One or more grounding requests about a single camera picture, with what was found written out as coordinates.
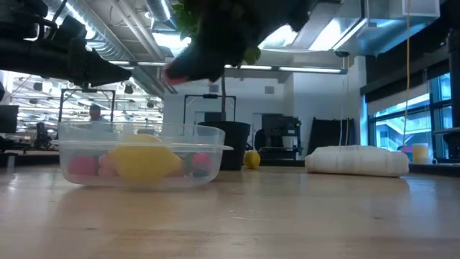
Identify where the black machine cabinet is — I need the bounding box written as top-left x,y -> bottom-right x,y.
261,114 -> 303,160

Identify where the black monitor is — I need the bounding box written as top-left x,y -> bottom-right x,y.
0,104 -> 19,134

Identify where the person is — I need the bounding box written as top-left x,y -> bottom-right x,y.
88,104 -> 105,122

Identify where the yellow hanging cord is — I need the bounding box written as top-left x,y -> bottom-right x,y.
401,0 -> 411,145

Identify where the folded checked white cloth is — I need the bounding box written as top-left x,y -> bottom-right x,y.
304,145 -> 410,178

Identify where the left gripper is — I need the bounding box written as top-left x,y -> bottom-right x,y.
42,41 -> 132,88

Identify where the rectangular silver ceiling duct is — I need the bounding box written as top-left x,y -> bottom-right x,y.
258,0 -> 441,57

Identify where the yellow toy lemon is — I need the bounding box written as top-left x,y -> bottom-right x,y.
109,133 -> 183,182
243,150 -> 262,170

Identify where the ribbed silver ventilation duct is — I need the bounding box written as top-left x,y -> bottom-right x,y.
42,0 -> 132,65

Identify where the black leaning panel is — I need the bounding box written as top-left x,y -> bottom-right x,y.
308,117 -> 356,153

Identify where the black metal gantry frame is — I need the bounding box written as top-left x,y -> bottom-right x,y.
57,87 -> 116,125
183,93 -> 237,125

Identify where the small red berry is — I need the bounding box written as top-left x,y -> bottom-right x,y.
193,153 -> 213,170

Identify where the long ceiling light bar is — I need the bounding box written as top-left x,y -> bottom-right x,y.
107,60 -> 349,76

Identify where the pink blue box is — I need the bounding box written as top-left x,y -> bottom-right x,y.
400,145 -> 414,163

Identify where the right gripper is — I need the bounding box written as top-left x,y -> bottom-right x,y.
167,0 -> 288,83

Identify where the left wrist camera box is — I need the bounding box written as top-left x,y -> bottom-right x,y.
53,16 -> 88,46

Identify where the green potted plant black pot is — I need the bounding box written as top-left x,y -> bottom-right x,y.
171,0 -> 263,171

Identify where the yellow cup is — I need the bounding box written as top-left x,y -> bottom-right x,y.
412,142 -> 431,165

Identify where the clear plastic tupperware container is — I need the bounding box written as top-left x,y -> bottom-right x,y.
52,121 -> 234,190

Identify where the smooth round silver duct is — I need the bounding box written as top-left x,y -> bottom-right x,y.
145,0 -> 179,32

